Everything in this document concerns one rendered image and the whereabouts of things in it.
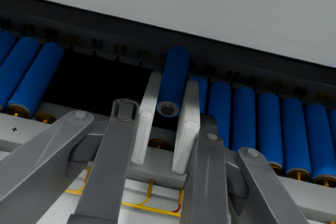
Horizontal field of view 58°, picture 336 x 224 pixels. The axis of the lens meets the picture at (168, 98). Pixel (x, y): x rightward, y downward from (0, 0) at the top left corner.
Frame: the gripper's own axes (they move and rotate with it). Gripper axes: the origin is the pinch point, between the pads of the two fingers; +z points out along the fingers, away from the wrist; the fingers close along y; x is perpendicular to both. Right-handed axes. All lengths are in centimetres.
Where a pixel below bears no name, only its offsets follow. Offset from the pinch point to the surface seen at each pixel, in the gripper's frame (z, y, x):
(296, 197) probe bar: 0.0, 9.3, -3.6
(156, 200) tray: 0.1, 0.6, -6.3
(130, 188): 0.0, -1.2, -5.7
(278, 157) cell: 2.6, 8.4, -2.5
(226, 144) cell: 2.9, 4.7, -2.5
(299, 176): 2.3, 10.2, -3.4
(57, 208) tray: -1.5, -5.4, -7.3
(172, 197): 0.0, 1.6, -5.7
